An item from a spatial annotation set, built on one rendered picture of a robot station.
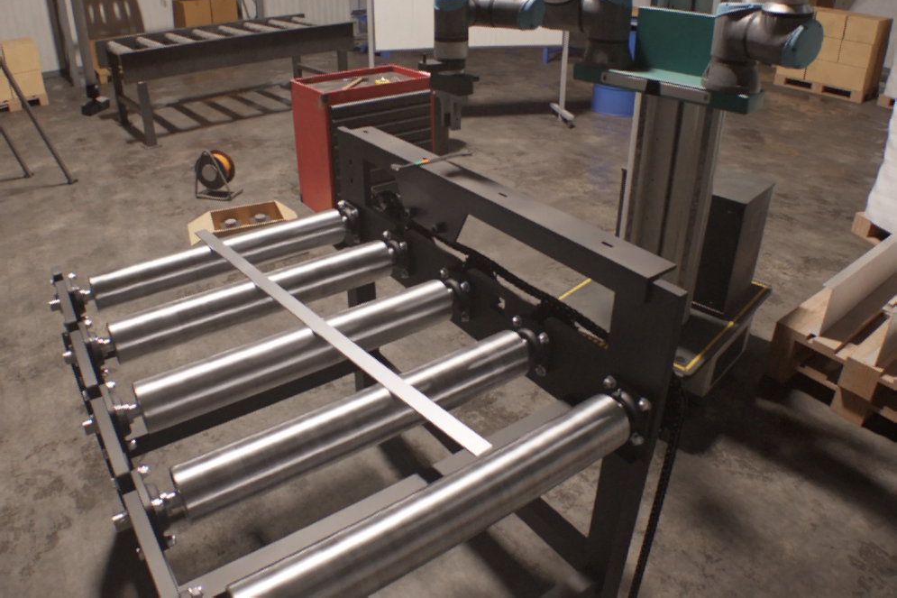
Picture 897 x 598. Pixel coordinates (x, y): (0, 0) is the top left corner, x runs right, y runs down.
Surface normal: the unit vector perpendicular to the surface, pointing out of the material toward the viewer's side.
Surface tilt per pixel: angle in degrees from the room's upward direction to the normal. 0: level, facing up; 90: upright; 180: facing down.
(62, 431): 0
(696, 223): 90
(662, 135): 90
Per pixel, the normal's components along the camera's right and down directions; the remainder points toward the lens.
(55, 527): 0.00, -0.89
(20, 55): 0.58, 0.37
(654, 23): -0.69, 0.33
